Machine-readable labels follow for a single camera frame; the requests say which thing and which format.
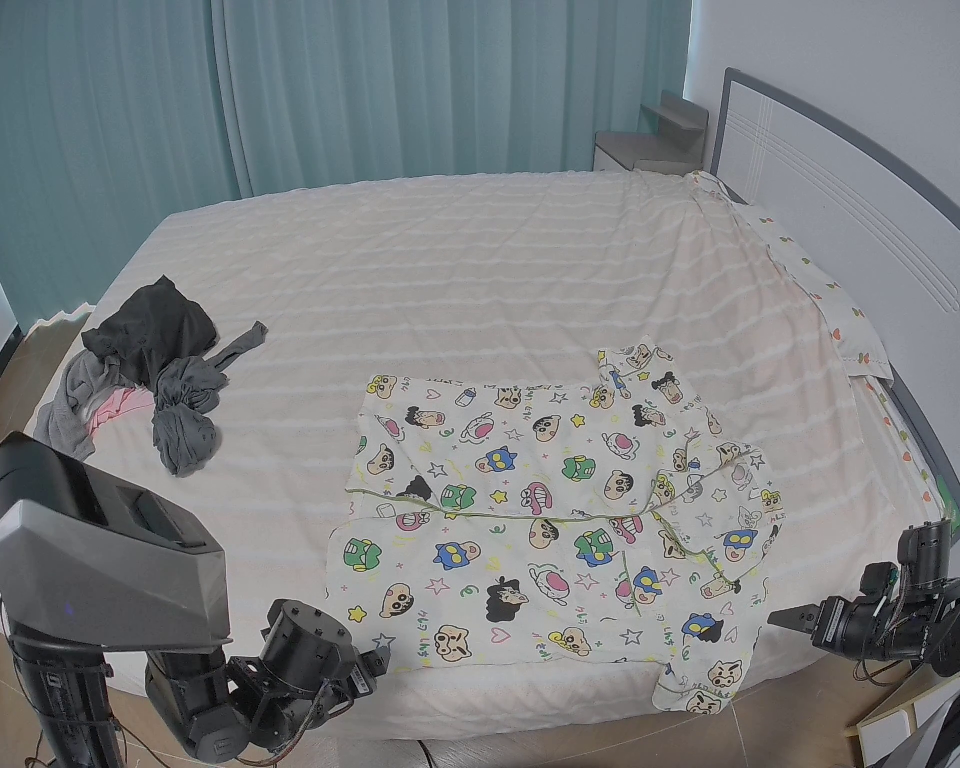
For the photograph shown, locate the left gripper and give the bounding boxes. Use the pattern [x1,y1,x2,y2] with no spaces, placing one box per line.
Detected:
[343,648,393,708]

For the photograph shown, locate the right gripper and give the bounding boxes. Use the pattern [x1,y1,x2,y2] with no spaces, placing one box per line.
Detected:
[767,595,871,652]

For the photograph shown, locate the pile of clothes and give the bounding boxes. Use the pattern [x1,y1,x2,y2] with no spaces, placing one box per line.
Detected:
[33,274,270,480]

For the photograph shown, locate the bed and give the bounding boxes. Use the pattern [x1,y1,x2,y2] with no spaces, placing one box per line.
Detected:
[22,67,960,751]

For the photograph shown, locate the white wooden cabinet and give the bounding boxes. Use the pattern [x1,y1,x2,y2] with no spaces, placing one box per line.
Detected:
[855,675,960,768]

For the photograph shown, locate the white printed pyjama top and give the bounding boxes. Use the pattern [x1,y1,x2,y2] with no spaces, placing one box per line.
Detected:
[326,335,786,714]

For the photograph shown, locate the white printed pillow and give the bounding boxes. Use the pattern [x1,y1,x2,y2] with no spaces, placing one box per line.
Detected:
[688,169,895,380]

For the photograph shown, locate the grey white bedside table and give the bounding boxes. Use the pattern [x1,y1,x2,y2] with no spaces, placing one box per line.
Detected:
[594,90,711,178]

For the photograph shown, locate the blue-green curtain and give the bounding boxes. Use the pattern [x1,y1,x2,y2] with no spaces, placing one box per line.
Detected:
[0,0,252,335]
[210,0,693,201]

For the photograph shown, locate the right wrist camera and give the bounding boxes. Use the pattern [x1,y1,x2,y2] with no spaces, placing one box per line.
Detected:
[860,562,899,603]

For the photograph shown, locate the black cable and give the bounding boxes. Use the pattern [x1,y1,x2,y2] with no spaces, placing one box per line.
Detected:
[855,657,913,686]

